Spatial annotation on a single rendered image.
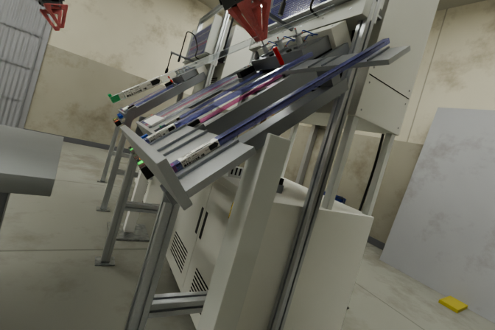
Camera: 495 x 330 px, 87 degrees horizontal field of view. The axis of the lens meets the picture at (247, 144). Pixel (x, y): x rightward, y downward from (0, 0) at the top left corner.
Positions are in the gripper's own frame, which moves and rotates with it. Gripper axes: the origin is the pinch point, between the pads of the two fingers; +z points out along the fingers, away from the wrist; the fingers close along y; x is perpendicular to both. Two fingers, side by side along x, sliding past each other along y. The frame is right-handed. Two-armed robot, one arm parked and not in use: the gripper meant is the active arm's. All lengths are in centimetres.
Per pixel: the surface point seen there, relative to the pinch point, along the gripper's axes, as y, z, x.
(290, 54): 30.4, 11.2, -31.8
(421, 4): 18, 15, -96
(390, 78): 19, 36, -68
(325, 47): 24, 14, -42
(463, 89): 76, 135, -283
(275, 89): 20.6, 17.0, -14.1
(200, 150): -11.3, 9.8, 23.4
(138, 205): 91, 56, 40
